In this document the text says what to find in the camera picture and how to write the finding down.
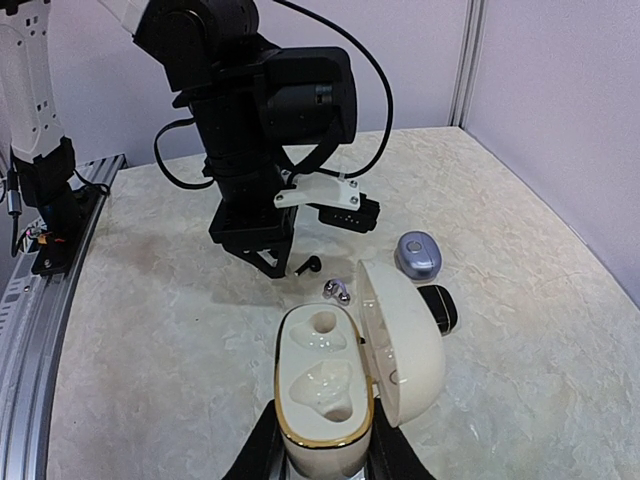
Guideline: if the blue oval charging case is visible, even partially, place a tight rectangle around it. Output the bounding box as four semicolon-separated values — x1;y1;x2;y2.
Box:
394;231;443;282

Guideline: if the left aluminium frame post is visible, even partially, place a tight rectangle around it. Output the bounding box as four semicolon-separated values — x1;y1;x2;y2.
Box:
449;0;488;129

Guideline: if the black charging case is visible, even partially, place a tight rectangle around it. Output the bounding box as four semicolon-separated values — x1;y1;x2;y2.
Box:
417;285;459;336

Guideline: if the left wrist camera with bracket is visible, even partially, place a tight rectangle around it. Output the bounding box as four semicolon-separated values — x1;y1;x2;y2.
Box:
274;173;381;234

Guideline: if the cream earbud charging case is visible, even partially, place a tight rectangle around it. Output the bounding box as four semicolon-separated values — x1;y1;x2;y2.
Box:
274;261;445;479

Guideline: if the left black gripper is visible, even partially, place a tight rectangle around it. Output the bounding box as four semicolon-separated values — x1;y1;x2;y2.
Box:
209;164;295;278

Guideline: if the silver clip earbud right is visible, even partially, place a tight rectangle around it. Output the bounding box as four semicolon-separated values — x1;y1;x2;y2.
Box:
335;280;351;305

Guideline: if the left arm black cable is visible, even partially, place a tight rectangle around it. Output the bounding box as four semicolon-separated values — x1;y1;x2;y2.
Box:
152;0;394;190

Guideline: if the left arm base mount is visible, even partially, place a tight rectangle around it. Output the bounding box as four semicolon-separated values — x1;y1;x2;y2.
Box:
6;137;110;276

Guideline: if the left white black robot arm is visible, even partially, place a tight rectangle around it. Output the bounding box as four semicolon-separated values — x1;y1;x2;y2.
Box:
1;1;357;279

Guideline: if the silver clip earbud left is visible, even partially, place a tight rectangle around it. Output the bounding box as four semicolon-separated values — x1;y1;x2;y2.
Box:
322;280;340;299

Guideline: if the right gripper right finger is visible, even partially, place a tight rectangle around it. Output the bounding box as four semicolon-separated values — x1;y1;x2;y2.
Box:
367;397;435;480

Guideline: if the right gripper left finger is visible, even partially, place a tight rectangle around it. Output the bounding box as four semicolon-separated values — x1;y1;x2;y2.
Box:
227;400;285;480

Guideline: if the aluminium front rail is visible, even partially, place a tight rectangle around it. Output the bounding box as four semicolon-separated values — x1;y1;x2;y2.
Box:
1;195;107;479

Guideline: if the silver clip earbud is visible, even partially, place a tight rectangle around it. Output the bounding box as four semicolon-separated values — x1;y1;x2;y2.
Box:
335;280;351;305
322;280;340;299

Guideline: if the black earbud right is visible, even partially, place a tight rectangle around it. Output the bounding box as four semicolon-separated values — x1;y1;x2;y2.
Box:
295;256;322;276

